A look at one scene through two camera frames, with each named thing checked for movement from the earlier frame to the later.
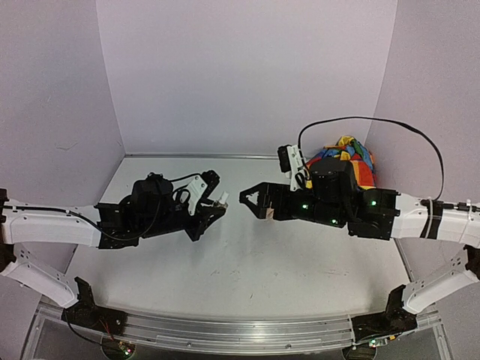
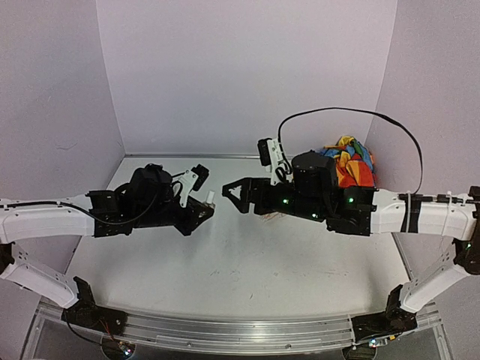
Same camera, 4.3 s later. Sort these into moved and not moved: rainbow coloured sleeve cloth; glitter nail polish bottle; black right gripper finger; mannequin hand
Moved: black right gripper finger; glitter nail polish bottle
Not moved: rainbow coloured sleeve cloth; mannequin hand
